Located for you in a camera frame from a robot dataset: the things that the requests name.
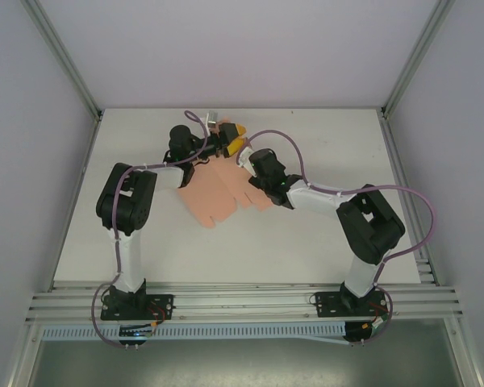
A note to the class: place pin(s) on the aluminium frame leg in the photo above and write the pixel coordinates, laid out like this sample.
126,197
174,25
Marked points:
24,354
464,354

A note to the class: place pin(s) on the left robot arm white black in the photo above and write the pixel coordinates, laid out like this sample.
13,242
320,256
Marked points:
127,258

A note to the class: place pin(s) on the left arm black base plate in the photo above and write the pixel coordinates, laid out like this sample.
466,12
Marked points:
165,300

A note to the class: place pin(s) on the aluminium mounting rails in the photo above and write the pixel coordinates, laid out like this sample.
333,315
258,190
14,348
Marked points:
242,300

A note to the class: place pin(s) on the aluminium frame post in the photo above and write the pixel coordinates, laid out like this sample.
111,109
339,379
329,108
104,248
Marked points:
419,60
64,60

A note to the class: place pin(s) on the grey metal sheet panel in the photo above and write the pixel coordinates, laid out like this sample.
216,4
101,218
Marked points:
242,367

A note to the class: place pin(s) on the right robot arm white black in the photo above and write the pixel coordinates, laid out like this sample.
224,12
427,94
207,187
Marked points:
363,278

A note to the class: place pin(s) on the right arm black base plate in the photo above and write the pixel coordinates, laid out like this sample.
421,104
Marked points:
326,302

